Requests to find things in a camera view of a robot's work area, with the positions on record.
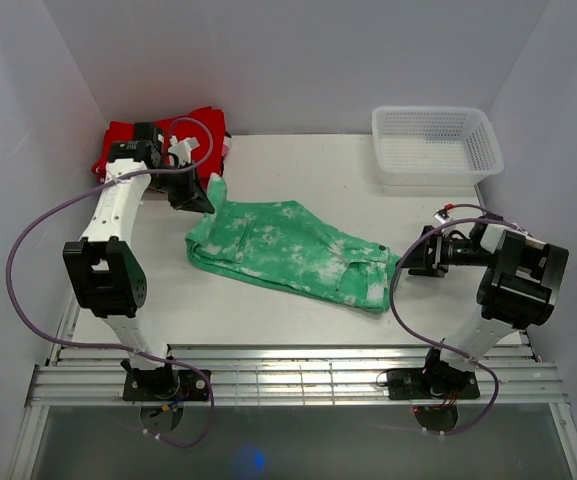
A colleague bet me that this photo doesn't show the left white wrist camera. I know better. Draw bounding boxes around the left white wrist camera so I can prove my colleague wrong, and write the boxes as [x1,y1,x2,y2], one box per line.
[168,135,199,165]

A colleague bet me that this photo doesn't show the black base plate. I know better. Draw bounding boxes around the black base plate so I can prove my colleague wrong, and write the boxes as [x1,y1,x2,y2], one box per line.
[386,368,480,400]
[121,368,209,403]

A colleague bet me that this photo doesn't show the green tie-dye trousers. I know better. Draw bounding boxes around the green tie-dye trousers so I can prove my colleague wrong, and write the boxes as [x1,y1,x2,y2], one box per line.
[185,174,399,313]

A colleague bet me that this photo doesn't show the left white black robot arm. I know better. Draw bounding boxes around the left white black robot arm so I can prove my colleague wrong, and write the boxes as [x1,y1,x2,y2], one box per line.
[63,123,214,400]

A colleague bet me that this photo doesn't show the aluminium frame rail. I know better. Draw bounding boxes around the aluminium frame rail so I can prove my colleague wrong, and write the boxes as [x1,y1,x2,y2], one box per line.
[10,295,577,479]

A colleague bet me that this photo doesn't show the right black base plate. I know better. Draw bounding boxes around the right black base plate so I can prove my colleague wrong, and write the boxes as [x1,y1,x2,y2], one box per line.
[386,368,480,400]

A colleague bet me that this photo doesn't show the folded red trousers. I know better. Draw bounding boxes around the folded red trousers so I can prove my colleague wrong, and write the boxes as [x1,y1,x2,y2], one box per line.
[91,106,227,187]

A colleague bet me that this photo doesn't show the white plastic basket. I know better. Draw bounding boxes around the white plastic basket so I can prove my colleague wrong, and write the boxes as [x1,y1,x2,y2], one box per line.
[371,106,504,187]

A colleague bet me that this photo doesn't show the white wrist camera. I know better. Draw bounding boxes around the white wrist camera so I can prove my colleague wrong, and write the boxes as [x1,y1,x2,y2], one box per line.
[168,135,199,165]
[433,204,455,225]

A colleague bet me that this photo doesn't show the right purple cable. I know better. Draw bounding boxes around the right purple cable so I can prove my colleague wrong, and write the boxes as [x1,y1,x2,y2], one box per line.
[372,203,529,437]

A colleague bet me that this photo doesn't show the purple cable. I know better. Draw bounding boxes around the purple cable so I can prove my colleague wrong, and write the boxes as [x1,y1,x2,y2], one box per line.
[6,117,217,449]
[372,203,529,437]

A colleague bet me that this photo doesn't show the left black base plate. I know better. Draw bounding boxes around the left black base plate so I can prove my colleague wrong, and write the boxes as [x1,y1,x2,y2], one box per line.
[121,368,209,403]

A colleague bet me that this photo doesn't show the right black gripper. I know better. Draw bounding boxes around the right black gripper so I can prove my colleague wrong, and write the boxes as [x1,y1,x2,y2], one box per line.
[395,225,492,278]

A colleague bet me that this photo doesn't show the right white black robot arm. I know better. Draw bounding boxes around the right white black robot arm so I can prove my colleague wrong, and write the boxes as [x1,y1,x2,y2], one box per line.
[396,214,569,397]

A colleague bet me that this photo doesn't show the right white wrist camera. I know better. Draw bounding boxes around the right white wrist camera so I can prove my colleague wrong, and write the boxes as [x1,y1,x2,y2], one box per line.
[433,204,455,225]

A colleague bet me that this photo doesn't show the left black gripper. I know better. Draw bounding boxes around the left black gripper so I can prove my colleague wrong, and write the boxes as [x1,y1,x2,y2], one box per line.
[147,159,213,215]

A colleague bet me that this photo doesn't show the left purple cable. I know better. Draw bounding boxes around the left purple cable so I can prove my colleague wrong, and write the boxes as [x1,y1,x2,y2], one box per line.
[6,117,217,449]

